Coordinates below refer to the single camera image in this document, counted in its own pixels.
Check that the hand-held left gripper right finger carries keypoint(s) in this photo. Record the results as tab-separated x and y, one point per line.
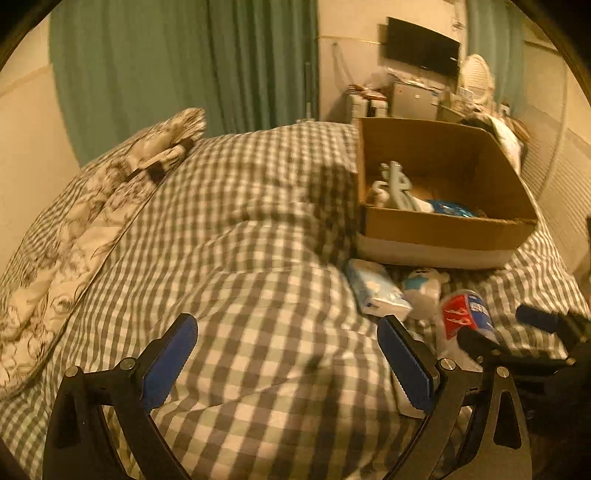
407	369

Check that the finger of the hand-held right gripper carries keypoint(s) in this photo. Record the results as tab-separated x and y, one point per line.
535	317
478	342

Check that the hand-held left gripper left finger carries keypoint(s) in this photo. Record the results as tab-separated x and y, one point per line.
171	360

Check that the plastic bottle red blue label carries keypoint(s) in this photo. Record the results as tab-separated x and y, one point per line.
461	314

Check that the brown cardboard box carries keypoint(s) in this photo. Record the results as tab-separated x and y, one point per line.
438	236

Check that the white plush toy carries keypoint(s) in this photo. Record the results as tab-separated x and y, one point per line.
422	287

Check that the white blue tissue packet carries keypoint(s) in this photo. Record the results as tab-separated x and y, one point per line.
376	289

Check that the grey white checkered blanket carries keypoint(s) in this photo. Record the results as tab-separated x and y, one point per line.
254	277

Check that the blue plastic packet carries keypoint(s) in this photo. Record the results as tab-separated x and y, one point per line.
450	207

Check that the floral print pillow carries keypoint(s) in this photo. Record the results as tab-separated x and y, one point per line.
69	258

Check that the white slatted door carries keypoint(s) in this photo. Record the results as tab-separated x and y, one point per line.
561	152

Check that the grey white plastic toy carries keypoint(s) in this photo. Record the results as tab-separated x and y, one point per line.
395	187

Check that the white electric fan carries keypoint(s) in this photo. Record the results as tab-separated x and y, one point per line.
476	81

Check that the small grey fridge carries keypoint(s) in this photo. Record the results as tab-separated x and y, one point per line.
415	100

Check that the white low cabinet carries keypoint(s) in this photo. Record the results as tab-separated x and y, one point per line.
367	108

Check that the green curtain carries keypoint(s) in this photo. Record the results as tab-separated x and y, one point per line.
501	55
161	69

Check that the black wall television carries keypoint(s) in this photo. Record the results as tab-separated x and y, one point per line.
422	46

